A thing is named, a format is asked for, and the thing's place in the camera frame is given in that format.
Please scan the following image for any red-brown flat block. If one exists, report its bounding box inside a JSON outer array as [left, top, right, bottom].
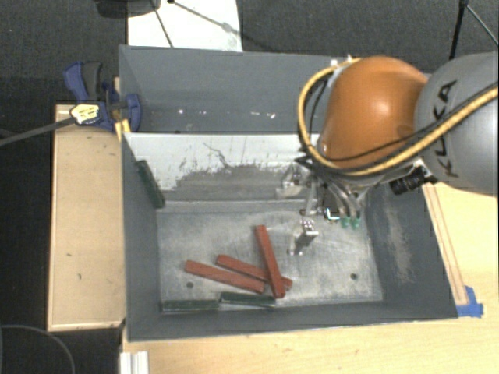
[[254, 224, 287, 300], [183, 259, 267, 295], [214, 253, 294, 290]]

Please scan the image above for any grey metal bin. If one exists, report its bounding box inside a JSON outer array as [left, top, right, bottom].
[[117, 44, 459, 343]]

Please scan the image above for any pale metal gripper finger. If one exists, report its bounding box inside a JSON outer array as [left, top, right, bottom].
[[287, 217, 320, 257], [275, 164, 305, 199]]

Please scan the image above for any pale wood flat board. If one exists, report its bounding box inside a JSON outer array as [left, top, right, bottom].
[[46, 103, 127, 333]]

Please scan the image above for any black cylinder on white bracket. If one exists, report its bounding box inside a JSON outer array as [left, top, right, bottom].
[[388, 165, 437, 196]]

